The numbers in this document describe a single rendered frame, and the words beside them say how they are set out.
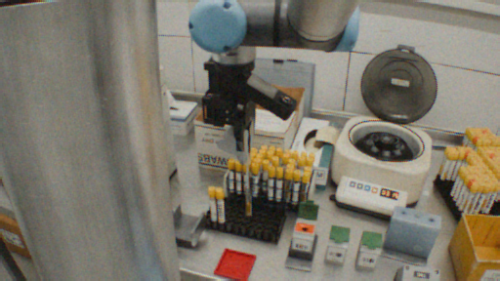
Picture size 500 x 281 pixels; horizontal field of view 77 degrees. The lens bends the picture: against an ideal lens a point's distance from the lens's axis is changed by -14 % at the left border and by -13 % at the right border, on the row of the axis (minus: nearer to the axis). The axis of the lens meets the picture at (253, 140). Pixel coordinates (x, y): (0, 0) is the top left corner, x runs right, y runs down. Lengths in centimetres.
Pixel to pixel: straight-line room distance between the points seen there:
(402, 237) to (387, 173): 17
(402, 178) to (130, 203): 76
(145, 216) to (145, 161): 3
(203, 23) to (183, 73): 85
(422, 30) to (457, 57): 13
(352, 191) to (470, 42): 57
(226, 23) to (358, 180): 56
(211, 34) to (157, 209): 32
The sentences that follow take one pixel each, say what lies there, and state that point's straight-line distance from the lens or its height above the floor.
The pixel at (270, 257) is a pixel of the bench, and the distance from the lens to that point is 77.
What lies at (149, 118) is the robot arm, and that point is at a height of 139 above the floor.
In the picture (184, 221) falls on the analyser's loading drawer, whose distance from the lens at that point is 79.
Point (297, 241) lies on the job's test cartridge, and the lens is 72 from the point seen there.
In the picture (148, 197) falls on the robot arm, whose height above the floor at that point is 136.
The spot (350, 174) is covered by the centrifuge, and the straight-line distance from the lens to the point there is 89.
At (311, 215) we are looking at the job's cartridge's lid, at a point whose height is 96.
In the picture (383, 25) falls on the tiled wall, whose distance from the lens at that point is 110.
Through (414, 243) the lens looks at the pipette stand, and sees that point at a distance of 79.
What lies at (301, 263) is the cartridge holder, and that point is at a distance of 74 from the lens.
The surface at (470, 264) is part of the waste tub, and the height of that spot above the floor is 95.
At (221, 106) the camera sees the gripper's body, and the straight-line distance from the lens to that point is 64.
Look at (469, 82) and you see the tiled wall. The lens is 119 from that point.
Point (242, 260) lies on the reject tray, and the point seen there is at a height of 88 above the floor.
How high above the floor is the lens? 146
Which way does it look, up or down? 32 degrees down
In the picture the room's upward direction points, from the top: straight up
